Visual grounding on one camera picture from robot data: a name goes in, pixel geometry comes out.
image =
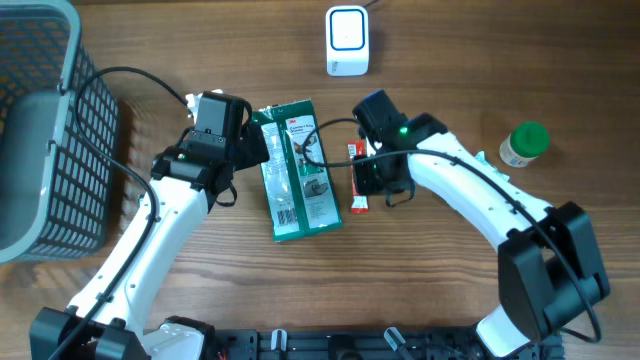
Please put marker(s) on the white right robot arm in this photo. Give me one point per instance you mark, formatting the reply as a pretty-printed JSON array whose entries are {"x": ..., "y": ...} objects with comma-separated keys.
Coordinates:
[{"x": 550, "y": 269}]

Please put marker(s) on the grey plastic shopping basket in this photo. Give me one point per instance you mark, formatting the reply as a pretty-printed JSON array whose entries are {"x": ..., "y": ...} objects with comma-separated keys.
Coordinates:
[{"x": 55, "y": 192}]

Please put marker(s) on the green lid jar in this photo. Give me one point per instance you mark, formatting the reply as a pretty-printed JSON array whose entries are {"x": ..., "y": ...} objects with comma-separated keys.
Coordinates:
[{"x": 524, "y": 144}]

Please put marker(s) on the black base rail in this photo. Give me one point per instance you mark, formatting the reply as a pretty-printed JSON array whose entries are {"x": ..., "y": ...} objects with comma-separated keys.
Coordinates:
[{"x": 435, "y": 343}]

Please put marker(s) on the red snack stick pack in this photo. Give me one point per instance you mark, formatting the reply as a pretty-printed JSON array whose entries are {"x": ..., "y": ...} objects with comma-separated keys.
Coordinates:
[{"x": 360, "y": 202}]

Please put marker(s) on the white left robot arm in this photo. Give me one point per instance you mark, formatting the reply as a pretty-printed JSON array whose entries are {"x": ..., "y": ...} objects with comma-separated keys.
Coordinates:
[{"x": 106, "y": 319}]

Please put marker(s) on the white barcode scanner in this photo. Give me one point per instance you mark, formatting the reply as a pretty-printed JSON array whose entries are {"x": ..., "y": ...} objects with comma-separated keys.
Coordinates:
[{"x": 347, "y": 40}]

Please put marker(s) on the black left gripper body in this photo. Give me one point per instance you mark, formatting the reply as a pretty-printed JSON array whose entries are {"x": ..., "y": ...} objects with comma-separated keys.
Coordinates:
[{"x": 250, "y": 151}]

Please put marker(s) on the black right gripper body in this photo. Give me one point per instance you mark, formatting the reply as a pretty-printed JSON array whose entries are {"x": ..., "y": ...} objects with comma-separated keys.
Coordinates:
[{"x": 373, "y": 178}]

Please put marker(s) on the green white packaged item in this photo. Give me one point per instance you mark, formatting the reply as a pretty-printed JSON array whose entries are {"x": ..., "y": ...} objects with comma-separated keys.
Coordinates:
[{"x": 300, "y": 196}]

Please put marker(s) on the teal tissue pack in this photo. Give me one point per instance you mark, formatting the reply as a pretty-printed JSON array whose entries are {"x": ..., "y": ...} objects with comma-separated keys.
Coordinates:
[{"x": 490, "y": 169}]

